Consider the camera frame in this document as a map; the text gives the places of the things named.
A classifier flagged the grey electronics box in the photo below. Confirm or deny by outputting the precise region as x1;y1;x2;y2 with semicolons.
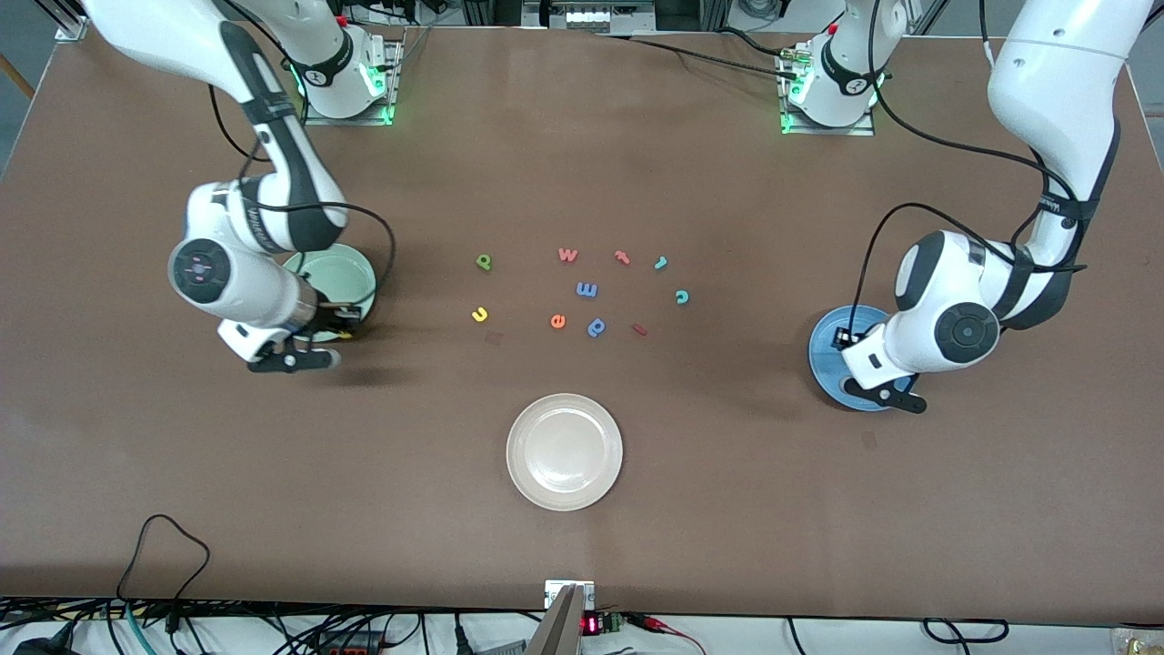
522;0;630;35

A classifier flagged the thin black looped cable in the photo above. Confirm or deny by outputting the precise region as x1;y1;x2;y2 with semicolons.
115;514;211;609

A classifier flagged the beige plate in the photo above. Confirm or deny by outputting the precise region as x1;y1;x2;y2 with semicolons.
506;393;625;512

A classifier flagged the grey metal camera post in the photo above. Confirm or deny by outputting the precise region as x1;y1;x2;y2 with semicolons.
527;585;585;655

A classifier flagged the brown wooden strip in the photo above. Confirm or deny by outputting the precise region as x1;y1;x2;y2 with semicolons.
0;53;36;102

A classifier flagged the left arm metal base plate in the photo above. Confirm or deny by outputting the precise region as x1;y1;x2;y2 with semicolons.
780;44;877;137

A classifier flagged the white camera bracket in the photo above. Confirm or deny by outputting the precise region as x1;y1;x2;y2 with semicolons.
544;579;597;610

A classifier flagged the red clip lead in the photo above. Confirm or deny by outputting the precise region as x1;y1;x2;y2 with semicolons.
635;613;707;655

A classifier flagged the black coiled cable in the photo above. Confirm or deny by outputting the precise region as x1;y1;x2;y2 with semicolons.
922;618;1010;644

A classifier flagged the blue plate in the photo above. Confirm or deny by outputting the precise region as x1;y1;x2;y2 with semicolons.
808;305;920;412

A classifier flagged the light green plate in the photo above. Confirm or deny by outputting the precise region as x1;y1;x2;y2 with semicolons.
280;244;377;343

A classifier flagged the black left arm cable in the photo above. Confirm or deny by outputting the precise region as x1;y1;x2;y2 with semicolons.
853;0;1088;330

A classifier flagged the black cable to arm base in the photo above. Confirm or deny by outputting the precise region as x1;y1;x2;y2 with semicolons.
546;25;806;81

